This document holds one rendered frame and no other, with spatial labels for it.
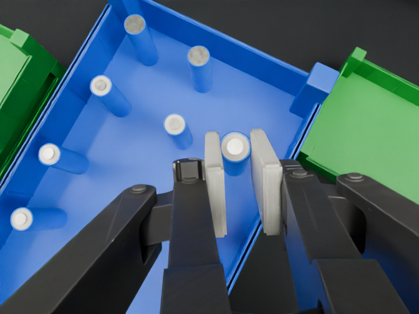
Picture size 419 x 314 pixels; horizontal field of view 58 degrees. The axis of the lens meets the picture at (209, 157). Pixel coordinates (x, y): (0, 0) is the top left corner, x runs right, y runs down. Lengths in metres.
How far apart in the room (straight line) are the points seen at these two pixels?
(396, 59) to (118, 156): 0.58
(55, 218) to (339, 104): 0.53
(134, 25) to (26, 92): 0.29
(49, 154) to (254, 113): 0.18
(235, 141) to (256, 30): 0.56
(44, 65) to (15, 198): 0.27
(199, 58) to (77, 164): 0.14
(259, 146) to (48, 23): 0.70
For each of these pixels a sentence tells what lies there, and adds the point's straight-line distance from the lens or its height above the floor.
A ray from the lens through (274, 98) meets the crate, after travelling 0.37.
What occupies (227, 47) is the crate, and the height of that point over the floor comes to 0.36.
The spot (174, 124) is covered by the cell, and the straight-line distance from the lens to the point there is 0.29.
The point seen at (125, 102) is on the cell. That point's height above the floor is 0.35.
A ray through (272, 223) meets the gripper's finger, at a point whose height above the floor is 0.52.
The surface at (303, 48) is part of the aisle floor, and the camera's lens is 0.75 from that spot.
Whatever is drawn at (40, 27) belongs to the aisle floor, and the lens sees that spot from 0.84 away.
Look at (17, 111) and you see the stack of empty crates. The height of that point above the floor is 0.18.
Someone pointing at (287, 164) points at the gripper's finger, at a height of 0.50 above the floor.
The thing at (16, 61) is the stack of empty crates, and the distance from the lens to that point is 0.63.
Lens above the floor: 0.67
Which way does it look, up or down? 81 degrees down
